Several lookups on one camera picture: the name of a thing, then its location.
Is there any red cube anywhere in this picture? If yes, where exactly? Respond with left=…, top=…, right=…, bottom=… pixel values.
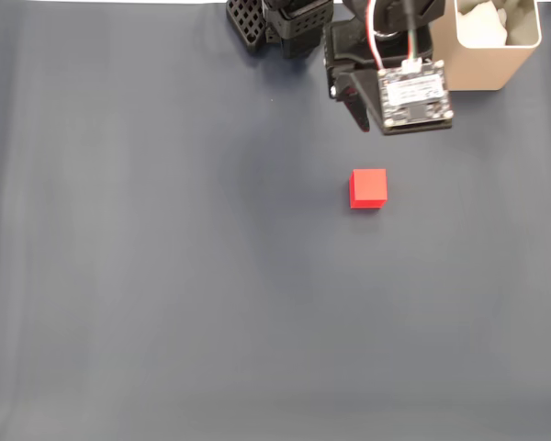
left=349, top=167, right=388, bottom=210

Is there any beige rounded box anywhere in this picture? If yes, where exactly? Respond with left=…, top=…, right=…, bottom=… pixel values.
left=433, top=0, right=544, bottom=92

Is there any white padding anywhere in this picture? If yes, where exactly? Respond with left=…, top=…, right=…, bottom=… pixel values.
left=456, top=0, right=510, bottom=48

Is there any dark grey table mat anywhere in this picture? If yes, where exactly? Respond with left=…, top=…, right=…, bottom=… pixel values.
left=0, top=2, right=551, bottom=441

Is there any white and red cable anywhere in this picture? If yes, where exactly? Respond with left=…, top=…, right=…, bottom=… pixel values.
left=365, top=0, right=388, bottom=73

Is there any white camera circuit board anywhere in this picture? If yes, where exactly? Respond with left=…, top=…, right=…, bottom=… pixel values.
left=377, top=59, right=455, bottom=137

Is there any black camera cable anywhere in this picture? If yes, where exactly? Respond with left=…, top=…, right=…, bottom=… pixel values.
left=402, top=0, right=424, bottom=73

